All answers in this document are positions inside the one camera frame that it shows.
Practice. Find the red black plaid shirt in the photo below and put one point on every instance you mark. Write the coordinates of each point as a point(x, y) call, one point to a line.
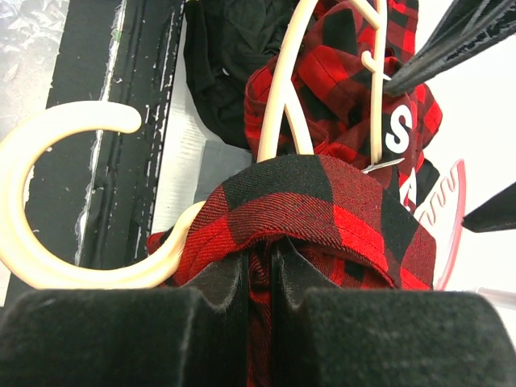
point(354, 225)

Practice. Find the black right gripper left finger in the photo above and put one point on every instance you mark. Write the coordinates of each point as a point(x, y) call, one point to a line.
point(194, 335)

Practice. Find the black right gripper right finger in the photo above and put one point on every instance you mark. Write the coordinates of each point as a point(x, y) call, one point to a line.
point(327, 336)

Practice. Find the pink plastic hanger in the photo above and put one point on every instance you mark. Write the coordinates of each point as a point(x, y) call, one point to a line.
point(441, 215)

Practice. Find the cream plastic hanger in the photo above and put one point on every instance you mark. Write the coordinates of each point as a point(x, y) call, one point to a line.
point(21, 251)

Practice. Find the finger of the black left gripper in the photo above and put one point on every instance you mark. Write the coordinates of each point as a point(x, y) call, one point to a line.
point(466, 29)
point(497, 214)

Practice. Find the black garment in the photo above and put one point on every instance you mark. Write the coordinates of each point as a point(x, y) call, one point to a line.
point(225, 43)

